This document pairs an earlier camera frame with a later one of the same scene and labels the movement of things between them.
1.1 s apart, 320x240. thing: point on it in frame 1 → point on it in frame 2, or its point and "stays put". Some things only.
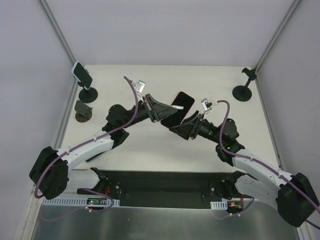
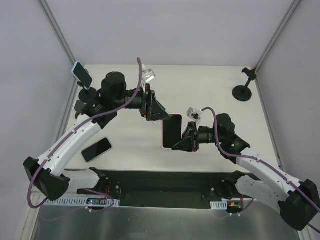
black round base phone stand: x=88 y=96 stays put
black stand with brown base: x=84 y=112 stays put
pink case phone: x=183 y=102 → x=172 y=130
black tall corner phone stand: x=243 y=93 stays put
